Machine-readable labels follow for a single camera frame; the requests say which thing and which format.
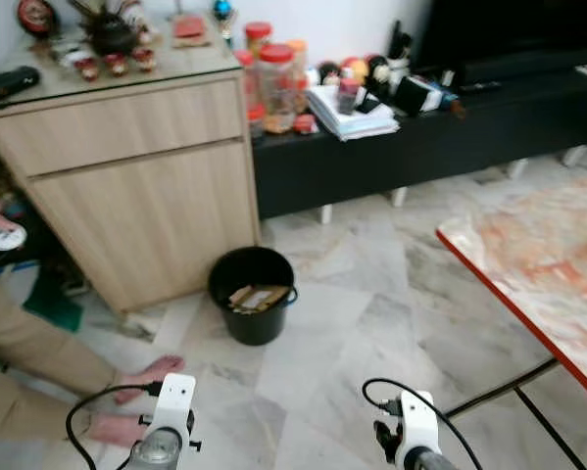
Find small red tea cup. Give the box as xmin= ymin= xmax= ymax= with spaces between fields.
xmin=75 ymin=57 xmax=101 ymax=82
xmin=133 ymin=46 xmax=160 ymax=72
xmin=105 ymin=52 xmax=130 ymax=77

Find black and white figurine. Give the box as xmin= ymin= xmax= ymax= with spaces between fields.
xmin=367 ymin=54 xmax=413 ymax=95

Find long black soundbar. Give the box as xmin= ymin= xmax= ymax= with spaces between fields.
xmin=448 ymin=54 xmax=587 ymax=88

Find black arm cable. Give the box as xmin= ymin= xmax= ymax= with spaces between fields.
xmin=65 ymin=381 xmax=168 ymax=470
xmin=361 ymin=377 xmax=486 ymax=470

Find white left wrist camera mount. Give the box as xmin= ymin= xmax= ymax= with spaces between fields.
xmin=140 ymin=373 xmax=199 ymax=444

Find green cloth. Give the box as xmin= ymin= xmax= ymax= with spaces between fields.
xmin=23 ymin=264 xmax=84 ymax=335

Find round red plaque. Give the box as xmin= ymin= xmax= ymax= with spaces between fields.
xmin=17 ymin=0 xmax=60 ymax=38

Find white round lid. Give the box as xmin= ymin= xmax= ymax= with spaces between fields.
xmin=0 ymin=226 xmax=27 ymax=254

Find orange-lidded plastic jar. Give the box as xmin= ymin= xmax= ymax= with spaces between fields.
xmin=285 ymin=39 xmax=310 ymax=110

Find tiny red-lidded jar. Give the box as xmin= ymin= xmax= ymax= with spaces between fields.
xmin=246 ymin=103 xmax=268 ymax=139

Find black zip pouch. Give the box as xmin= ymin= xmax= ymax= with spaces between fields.
xmin=0 ymin=66 xmax=42 ymax=103

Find person's legs in beige trousers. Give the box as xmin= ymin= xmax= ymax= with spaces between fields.
xmin=0 ymin=274 xmax=124 ymax=444

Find low black TV stand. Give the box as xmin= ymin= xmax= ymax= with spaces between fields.
xmin=249 ymin=64 xmax=587 ymax=224

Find blue ball ornament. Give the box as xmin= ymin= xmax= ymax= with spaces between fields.
xmin=212 ymin=0 xmax=238 ymax=46

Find brown cardboard piece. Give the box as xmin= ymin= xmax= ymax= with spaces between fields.
xmin=226 ymin=283 xmax=293 ymax=315

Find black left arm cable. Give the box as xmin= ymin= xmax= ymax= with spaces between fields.
xmin=65 ymin=381 xmax=168 ymax=470

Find short red-lidded jar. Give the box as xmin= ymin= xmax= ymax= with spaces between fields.
xmin=244 ymin=22 xmax=273 ymax=60

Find person's bare foot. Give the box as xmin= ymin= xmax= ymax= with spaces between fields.
xmin=112 ymin=354 xmax=187 ymax=405
xmin=85 ymin=411 xmax=149 ymax=449

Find dark round teapot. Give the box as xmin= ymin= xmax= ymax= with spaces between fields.
xmin=85 ymin=10 xmax=143 ymax=58

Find black rubbish bin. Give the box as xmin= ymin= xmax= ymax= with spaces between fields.
xmin=208 ymin=246 xmax=300 ymax=348

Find black and white box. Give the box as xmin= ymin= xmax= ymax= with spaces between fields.
xmin=391 ymin=73 xmax=447 ymax=118

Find orange round toy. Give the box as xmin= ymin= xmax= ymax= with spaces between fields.
xmin=342 ymin=57 xmax=371 ymax=88

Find orange marble coffee table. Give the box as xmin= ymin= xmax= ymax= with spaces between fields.
xmin=435 ymin=171 xmax=587 ymax=470

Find stack of white papers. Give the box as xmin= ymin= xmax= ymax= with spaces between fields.
xmin=305 ymin=83 xmax=401 ymax=142

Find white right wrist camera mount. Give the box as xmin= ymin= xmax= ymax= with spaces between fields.
xmin=395 ymin=390 xmax=444 ymax=467

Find flat red box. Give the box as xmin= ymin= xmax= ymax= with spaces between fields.
xmin=171 ymin=12 xmax=212 ymax=49

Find black flat screen television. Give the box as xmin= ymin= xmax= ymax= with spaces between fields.
xmin=411 ymin=0 xmax=587 ymax=85

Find black upright holder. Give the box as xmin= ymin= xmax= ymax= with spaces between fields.
xmin=386 ymin=20 xmax=416 ymax=63

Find tall red-lidded snack jar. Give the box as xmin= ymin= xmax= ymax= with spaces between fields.
xmin=257 ymin=43 xmax=298 ymax=134

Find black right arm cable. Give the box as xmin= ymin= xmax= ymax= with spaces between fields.
xmin=361 ymin=377 xmax=486 ymax=470

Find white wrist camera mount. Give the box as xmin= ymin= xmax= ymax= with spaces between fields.
xmin=140 ymin=373 xmax=199 ymax=444
xmin=395 ymin=390 xmax=444 ymax=467

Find light wooden cabinet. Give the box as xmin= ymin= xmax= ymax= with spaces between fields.
xmin=0 ymin=44 xmax=263 ymax=315

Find small dark glass jar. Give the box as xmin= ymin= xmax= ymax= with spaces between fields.
xmin=337 ymin=76 xmax=362 ymax=117

